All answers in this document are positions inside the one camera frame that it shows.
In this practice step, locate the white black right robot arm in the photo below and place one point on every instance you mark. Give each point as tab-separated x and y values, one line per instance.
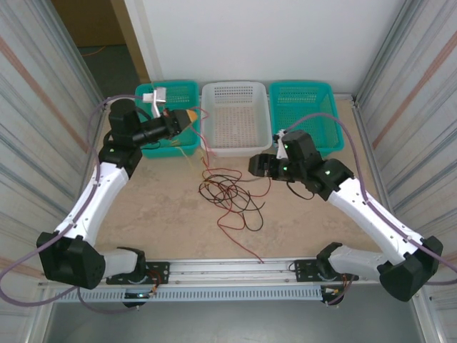
375	221

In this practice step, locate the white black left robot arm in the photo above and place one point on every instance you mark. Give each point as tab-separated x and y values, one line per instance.
93	200

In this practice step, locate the teal plastic basket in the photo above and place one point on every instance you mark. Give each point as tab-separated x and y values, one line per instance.
178	96
303	103

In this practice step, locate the white plastic basket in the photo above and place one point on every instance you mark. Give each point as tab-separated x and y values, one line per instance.
233	121

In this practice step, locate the aluminium table edge profile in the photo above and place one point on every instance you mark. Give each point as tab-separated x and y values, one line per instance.
346	96

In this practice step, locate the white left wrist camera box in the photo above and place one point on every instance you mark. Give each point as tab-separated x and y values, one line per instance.
157	98

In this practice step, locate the wooden door frame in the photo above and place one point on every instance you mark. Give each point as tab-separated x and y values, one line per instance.
128	35

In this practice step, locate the aluminium mounting rail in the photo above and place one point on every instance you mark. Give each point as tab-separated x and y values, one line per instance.
214	268

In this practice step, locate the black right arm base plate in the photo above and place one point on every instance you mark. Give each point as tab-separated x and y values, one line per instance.
303	273

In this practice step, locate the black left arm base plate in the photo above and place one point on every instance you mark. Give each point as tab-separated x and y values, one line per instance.
160	269

